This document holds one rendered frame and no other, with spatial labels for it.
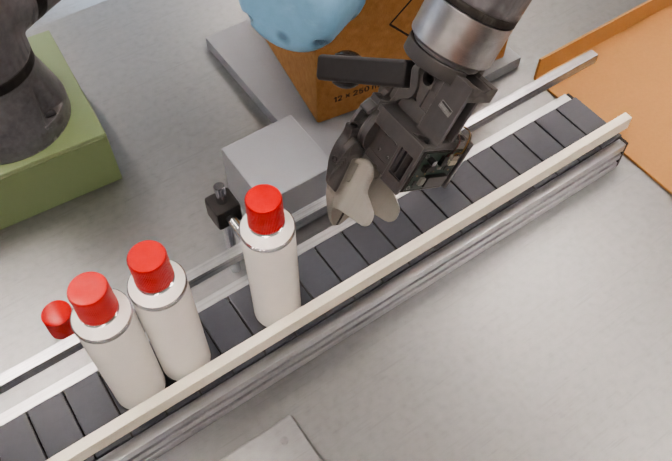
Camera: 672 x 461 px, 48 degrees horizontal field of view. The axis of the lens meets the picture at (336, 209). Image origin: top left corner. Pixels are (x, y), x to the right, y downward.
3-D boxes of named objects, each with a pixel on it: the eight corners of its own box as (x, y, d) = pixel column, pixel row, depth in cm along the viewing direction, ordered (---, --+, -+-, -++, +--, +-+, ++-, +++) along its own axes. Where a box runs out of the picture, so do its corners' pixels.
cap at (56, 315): (82, 312, 87) (74, 298, 84) (76, 339, 85) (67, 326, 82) (52, 312, 87) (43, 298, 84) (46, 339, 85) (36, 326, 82)
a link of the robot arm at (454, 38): (415, -24, 60) (475, -14, 65) (389, 26, 62) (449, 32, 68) (477, 28, 56) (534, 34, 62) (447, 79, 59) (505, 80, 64)
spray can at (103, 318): (129, 422, 74) (69, 328, 57) (107, 382, 76) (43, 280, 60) (176, 394, 76) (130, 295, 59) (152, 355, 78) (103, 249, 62)
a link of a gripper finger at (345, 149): (323, 193, 69) (364, 117, 64) (314, 182, 70) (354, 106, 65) (358, 188, 72) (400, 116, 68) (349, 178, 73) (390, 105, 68)
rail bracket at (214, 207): (250, 310, 87) (234, 231, 73) (219, 266, 90) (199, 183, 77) (274, 296, 88) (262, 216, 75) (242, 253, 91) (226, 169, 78)
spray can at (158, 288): (176, 393, 76) (131, 294, 59) (153, 354, 78) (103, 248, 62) (220, 366, 77) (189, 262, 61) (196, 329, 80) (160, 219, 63)
